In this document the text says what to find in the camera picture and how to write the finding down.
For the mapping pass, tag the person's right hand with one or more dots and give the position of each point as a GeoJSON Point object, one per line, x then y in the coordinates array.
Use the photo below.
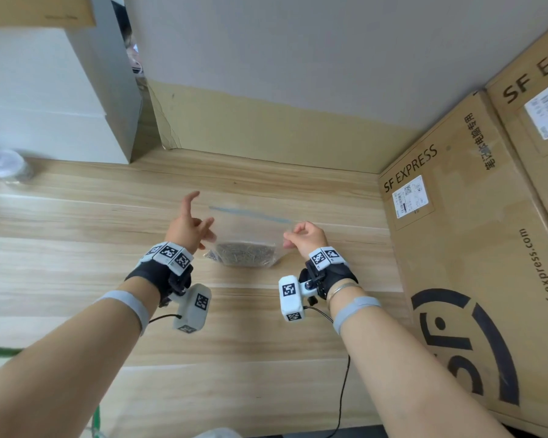
{"type": "Point", "coordinates": [308, 239]}

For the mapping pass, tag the person's left hand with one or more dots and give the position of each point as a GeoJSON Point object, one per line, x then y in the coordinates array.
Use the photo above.
{"type": "Point", "coordinates": [185, 232]}

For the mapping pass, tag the clear zip plastic bag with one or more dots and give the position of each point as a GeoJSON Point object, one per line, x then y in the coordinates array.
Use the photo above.
{"type": "Point", "coordinates": [251, 228]}

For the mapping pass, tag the gathered bunch of paper clips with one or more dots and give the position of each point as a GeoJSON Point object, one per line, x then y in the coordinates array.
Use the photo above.
{"type": "Point", "coordinates": [244, 254]}

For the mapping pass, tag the person's left forearm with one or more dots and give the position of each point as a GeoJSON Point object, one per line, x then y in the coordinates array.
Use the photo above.
{"type": "Point", "coordinates": [41, 387]}

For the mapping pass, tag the person's right forearm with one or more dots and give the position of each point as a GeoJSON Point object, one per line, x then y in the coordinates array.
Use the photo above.
{"type": "Point", "coordinates": [402, 387]}

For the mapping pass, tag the person's legs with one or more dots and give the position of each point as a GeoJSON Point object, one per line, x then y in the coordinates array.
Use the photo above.
{"type": "Point", "coordinates": [217, 433]}

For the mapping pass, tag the left marker wristband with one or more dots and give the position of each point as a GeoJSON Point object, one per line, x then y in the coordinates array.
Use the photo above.
{"type": "Point", "coordinates": [169, 256]}

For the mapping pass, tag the marker wristband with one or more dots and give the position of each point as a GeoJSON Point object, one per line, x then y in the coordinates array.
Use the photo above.
{"type": "Point", "coordinates": [329, 260]}
{"type": "Point", "coordinates": [169, 256]}

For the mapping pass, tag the right marker wristband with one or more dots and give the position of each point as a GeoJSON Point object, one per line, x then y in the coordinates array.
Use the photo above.
{"type": "Point", "coordinates": [329, 260]}

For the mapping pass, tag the tan cardboard back panel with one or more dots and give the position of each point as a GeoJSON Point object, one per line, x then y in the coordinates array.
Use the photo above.
{"type": "Point", "coordinates": [278, 132]}

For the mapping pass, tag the light wooden table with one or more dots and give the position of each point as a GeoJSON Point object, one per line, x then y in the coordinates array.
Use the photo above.
{"type": "Point", "coordinates": [73, 232]}

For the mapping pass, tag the large cardboard box round logo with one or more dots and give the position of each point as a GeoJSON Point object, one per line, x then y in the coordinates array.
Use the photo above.
{"type": "Point", "coordinates": [461, 250]}

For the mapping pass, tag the clear bottle white cap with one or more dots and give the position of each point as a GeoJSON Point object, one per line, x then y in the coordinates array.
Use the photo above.
{"type": "Point", "coordinates": [2, 164]}

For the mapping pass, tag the white cabinet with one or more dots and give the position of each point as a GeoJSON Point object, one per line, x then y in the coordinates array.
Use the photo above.
{"type": "Point", "coordinates": [41, 95]}

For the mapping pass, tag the plain brown cardboard box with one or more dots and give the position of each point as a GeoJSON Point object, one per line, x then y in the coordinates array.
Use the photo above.
{"type": "Point", "coordinates": [520, 150]}

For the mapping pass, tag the brown cardboard sheet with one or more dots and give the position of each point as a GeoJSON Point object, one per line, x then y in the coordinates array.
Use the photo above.
{"type": "Point", "coordinates": [32, 11]}

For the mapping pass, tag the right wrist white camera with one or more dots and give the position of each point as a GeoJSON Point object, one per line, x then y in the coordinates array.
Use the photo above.
{"type": "Point", "coordinates": [292, 298]}

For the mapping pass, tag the wrist white camera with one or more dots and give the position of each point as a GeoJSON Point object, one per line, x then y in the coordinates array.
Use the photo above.
{"type": "Point", "coordinates": [292, 298]}
{"type": "Point", "coordinates": [194, 310]}

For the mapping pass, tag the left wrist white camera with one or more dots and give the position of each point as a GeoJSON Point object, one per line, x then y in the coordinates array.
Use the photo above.
{"type": "Point", "coordinates": [194, 310]}

